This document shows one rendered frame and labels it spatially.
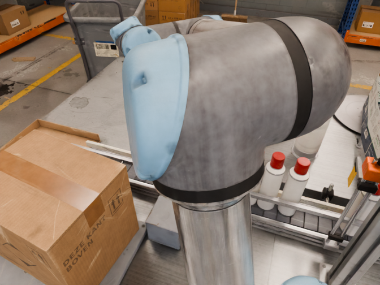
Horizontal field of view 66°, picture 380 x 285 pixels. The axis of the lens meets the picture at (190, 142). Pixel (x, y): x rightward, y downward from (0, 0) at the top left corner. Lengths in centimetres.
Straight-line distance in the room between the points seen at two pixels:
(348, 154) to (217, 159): 98
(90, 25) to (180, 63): 255
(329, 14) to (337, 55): 498
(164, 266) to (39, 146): 45
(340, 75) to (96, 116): 120
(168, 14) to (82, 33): 158
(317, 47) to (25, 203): 60
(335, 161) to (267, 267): 47
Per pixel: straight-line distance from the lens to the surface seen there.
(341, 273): 84
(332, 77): 27
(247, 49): 24
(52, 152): 78
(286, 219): 92
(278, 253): 91
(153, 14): 418
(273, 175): 80
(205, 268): 34
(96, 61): 290
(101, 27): 273
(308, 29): 27
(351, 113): 140
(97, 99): 149
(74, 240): 65
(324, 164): 112
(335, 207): 95
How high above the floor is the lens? 161
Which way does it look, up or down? 41 degrees down
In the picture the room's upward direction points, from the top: straight up
